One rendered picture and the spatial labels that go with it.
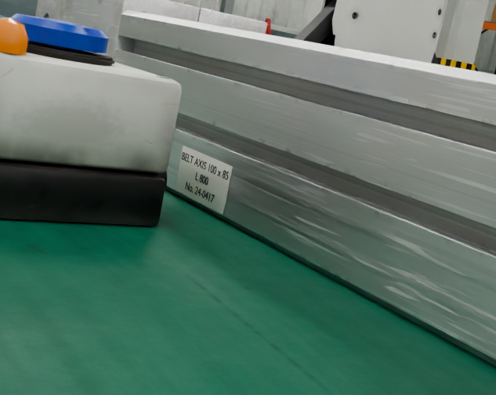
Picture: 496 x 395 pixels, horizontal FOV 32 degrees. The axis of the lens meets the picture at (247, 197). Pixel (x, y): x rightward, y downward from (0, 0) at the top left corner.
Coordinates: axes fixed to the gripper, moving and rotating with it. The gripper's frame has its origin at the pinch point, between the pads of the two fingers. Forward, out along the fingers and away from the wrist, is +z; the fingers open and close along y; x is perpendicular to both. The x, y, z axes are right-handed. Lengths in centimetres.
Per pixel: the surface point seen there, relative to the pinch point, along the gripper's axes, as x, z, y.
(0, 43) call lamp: 21.6, -3.3, 35.3
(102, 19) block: 3.3, -4.7, 24.0
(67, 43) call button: 19.9, -3.6, 32.3
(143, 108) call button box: 21.9, -1.7, 29.7
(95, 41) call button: 19.7, -3.9, 31.1
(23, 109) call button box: 21.9, -1.1, 34.3
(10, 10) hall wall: -1069, 12, -307
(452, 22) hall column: -566, -66, -585
